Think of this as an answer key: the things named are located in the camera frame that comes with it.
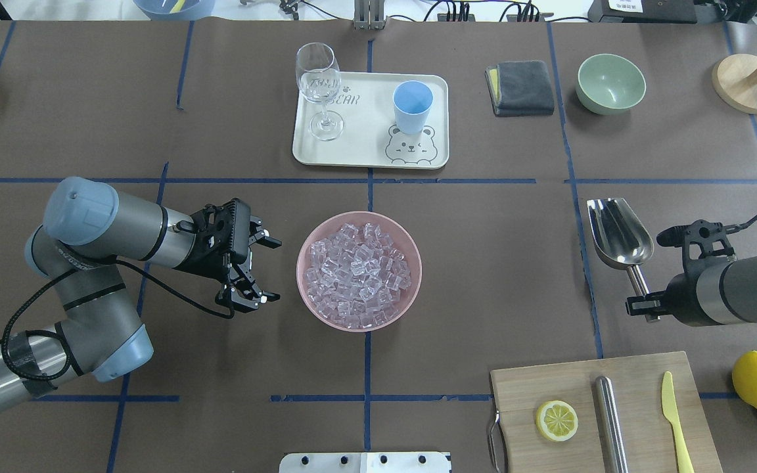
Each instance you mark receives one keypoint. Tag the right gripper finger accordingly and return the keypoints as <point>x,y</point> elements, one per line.
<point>650,305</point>

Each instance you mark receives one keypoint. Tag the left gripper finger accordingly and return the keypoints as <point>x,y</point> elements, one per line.
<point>240,292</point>
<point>258,234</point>

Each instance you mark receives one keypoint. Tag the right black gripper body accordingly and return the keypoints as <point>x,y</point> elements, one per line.
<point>682,297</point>

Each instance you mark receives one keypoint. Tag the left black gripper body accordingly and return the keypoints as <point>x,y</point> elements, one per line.
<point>207,263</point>

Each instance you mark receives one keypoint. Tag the metal ice scoop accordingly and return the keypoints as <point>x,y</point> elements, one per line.
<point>620,239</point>

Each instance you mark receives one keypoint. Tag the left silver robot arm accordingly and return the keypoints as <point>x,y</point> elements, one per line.
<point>89,230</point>

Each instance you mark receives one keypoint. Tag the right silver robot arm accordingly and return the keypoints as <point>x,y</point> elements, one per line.
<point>711,291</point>

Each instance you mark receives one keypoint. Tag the clear ice cubes pile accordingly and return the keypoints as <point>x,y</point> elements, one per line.
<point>355,277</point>

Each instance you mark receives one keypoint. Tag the blue plastic cup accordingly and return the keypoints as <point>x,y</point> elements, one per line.
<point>412,101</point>

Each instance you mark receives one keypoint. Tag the wooden cup tree stand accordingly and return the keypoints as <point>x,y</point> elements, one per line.
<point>735,81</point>

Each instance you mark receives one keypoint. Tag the pink bowl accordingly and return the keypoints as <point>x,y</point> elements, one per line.
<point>403,240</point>

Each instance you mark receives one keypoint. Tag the yellow plastic knife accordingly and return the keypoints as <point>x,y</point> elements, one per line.
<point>671,414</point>

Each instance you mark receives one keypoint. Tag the lemon half slice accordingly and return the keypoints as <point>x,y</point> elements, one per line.
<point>556,421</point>

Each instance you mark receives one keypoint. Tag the steel rod on board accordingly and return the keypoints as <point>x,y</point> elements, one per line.
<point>610,426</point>

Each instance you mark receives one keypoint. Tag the clear wine glass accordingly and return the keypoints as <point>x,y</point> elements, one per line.
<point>318,79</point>

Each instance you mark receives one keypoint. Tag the cream bear tray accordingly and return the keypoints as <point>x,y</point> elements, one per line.
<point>370,137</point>

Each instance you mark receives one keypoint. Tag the green ceramic bowl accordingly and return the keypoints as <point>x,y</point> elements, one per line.
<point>608,84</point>

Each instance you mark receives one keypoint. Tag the yellow fork in bowl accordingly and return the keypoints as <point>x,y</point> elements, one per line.
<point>177,6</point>

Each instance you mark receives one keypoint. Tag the blue bowl on desk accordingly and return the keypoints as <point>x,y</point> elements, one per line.
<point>159,10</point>

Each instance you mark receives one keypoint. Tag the grey folded cloth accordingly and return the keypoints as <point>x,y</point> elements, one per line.
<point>520,89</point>

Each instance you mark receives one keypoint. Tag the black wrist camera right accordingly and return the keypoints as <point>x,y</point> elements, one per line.
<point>704,244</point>

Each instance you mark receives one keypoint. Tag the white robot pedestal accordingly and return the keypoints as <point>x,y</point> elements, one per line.
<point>405,461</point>

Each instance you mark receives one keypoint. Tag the aluminium frame post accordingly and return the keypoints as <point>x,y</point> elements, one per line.
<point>369,15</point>

